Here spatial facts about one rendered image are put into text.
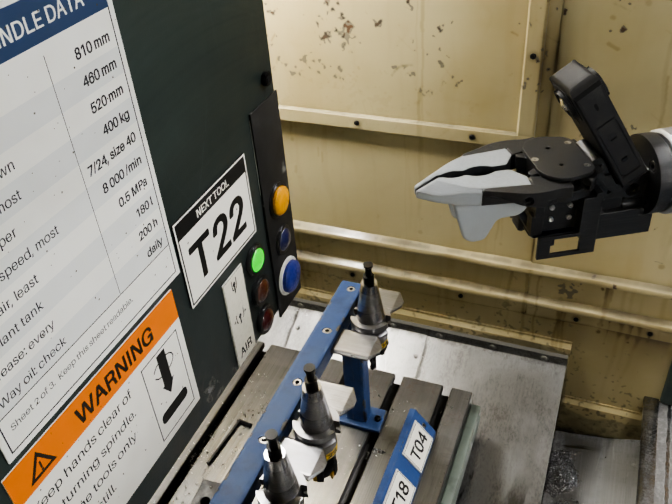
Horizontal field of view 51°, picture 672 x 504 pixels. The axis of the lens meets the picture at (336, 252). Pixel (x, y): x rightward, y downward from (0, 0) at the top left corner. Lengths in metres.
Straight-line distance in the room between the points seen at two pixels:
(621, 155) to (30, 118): 0.45
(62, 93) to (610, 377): 1.39
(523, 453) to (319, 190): 0.68
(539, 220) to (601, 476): 1.10
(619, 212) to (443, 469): 0.77
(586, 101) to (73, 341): 0.41
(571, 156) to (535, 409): 0.99
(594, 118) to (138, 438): 0.41
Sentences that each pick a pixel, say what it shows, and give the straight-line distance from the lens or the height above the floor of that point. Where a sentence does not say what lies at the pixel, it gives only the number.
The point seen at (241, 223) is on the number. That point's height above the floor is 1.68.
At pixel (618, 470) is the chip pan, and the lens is 1.69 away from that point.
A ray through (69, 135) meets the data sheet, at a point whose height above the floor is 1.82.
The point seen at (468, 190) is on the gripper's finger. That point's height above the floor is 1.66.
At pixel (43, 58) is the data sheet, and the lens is 0.37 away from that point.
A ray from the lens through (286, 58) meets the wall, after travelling 1.38.
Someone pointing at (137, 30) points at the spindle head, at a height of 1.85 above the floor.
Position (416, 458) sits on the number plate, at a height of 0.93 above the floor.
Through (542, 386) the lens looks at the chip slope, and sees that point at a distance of 1.58.
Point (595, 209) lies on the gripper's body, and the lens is 0.64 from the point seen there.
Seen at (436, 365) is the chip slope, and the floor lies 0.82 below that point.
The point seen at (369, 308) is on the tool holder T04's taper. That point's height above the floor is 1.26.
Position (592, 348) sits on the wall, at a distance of 1.58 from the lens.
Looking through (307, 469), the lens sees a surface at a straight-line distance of 0.95.
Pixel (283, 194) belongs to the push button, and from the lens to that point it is 0.59.
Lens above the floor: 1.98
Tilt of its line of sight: 37 degrees down
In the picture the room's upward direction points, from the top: 5 degrees counter-clockwise
